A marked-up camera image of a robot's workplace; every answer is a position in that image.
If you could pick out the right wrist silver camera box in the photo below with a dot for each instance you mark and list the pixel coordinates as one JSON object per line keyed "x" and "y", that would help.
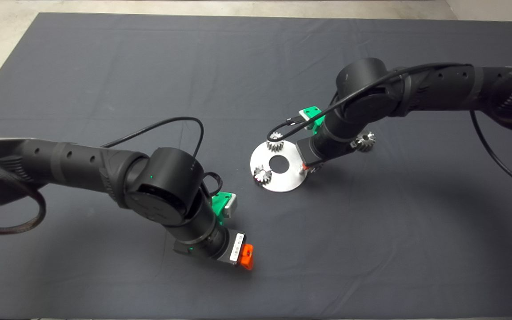
{"x": 305, "y": 114}

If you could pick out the right wrist green camera mount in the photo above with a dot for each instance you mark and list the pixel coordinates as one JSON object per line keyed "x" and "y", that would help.
{"x": 314, "y": 116}

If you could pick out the dark grey table cloth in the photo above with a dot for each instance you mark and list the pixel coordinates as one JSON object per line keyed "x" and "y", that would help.
{"x": 149, "y": 66}

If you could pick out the small dark steel gear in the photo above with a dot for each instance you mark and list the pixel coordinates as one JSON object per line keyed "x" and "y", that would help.
{"x": 314, "y": 168}

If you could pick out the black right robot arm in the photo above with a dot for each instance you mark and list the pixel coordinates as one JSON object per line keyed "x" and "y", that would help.
{"x": 425, "y": 89}

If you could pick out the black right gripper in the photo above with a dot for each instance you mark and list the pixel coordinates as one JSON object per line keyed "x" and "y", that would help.
{"x": 325, "y": 151}

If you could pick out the round metal plate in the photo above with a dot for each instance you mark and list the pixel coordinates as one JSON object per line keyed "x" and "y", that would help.
{"x": 282, "y": 180}

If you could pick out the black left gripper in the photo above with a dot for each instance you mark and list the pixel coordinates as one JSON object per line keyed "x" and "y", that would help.
{"x": 218, "y": 246}

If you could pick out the left wrist green camera mount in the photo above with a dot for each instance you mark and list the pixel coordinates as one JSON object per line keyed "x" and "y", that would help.
{"x": 220, "y": 205}

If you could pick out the large steel gear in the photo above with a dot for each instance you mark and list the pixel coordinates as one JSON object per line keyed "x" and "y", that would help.
{"x": 366, "y": 141}

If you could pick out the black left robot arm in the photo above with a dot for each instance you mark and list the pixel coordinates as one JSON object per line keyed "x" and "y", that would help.
{"x": 114, "y": 182}

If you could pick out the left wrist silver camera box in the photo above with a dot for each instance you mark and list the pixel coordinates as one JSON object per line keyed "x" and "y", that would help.
{"x": 230, "y": 205}

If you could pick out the wrist green camera mount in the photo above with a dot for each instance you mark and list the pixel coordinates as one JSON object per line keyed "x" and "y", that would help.
{"x": 220, "y": 205}
{"x": 314, "y": 116}

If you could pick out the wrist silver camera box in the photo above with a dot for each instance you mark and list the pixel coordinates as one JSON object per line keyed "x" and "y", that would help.
{"x": 230, "y": 205}
{"x": 305, "y": 114}

